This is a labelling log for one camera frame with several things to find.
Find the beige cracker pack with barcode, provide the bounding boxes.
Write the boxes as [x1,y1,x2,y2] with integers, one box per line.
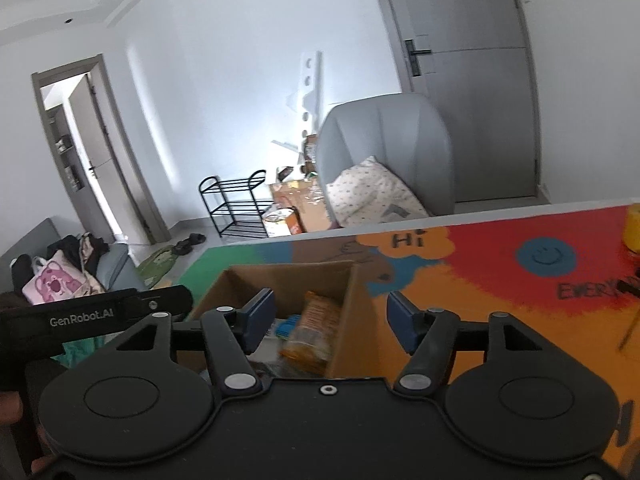
[280,292,342,376]

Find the blue snack packet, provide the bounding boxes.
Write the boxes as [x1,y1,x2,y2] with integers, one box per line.
[273,314,300,340]

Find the pink bear bag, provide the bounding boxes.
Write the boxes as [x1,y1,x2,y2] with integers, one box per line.
[22,250,90,304]

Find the brown cardboard box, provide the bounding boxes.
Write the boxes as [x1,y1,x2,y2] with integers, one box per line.
[190,261,383,378]

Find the hand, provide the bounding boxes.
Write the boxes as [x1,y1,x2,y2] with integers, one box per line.
[1,358,60,479]

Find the black slippers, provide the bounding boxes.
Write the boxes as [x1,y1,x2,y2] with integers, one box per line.
[171,233,206,257]

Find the grey sofa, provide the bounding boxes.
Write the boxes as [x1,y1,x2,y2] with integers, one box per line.
[1,218,148,292]

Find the black shoe rack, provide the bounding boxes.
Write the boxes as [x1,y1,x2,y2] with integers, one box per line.
[198,169,273,240]

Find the brown paper bags pile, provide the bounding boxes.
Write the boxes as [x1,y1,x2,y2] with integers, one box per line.
[268,133,331,233]

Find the white dotted pillow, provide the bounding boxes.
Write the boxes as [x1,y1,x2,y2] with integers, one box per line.
[326,156,431,228]

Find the grey armchair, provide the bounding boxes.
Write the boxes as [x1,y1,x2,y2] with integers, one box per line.
[316,93,454,216]

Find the black clothes hanger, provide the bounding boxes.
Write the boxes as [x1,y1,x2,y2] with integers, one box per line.
[617,315,639,352]

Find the white perforated board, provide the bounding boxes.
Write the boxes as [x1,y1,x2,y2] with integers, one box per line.
[286,51,322,138]

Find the yellow tape roll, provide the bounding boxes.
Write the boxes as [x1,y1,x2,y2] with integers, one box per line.
[622,203,640,255]

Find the grey door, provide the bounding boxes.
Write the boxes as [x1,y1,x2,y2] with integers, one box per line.
[385,0,539,202]

